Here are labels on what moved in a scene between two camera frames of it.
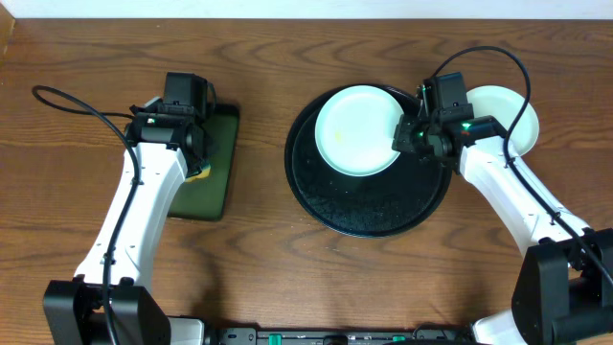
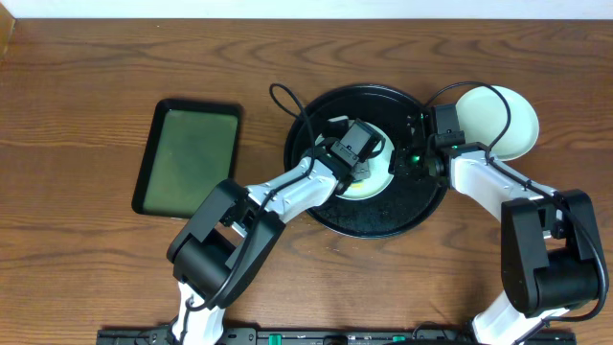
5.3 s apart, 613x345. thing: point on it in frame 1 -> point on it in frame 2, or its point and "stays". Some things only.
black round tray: (393, 201) stays
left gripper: (197, 160) -> (360, 172)
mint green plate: (355, 128) -> (380, 166)
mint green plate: (507, 105) stays
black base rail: (424, 334) stays
